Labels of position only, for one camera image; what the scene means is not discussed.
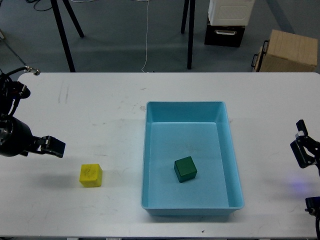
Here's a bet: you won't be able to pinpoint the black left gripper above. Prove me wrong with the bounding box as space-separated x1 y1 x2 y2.
0 117 66 158

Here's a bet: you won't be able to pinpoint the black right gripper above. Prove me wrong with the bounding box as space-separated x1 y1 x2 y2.
290 119 320 171

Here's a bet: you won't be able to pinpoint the yellow wooden block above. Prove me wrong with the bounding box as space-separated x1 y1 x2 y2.
79 163 103 188

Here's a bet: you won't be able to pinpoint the green wooden block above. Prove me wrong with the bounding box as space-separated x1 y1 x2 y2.
174 156 198 183

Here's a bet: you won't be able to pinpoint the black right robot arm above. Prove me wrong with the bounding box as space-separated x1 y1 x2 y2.
290 119 320 240

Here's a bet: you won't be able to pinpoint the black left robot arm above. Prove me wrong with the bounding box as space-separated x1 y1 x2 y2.
0 66 66 158

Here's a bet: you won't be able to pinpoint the white plastic appliance box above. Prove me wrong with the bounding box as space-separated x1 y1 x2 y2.
208 0 255 26

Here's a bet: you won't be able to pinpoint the blue plastic bin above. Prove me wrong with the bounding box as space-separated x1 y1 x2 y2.
141 101 244 216

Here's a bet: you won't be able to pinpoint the black storage crate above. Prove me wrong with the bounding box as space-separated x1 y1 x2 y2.
204 20 246 48

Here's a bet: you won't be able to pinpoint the black left table legs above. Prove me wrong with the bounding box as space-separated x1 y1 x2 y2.
49 0 85 73

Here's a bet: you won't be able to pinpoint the black table legs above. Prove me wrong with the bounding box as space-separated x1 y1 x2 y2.
49 0 85 73
180 0 196 70

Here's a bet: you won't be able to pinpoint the black right table legs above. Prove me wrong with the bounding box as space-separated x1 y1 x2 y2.
180 0 196 70

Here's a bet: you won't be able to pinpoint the wooden box with handles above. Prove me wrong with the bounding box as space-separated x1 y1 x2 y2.
251 29 318 73

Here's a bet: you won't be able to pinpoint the white hanging cord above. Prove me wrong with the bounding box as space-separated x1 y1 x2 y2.
141 0 151 74

